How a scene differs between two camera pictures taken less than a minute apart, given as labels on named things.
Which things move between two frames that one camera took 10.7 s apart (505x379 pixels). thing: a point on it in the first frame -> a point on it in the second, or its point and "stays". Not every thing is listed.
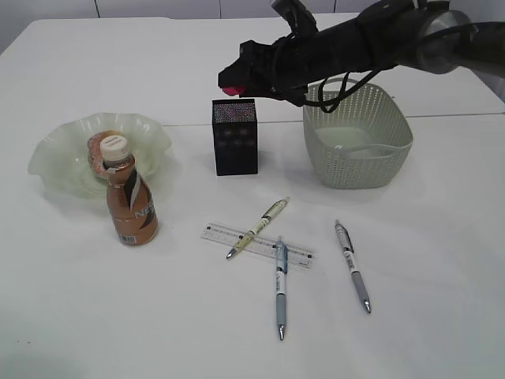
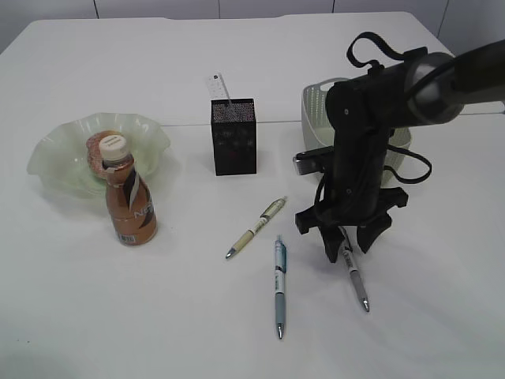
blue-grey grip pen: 281,269 stays
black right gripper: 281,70 -> 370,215
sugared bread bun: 94,155 stays
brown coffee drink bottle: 132,209 stays
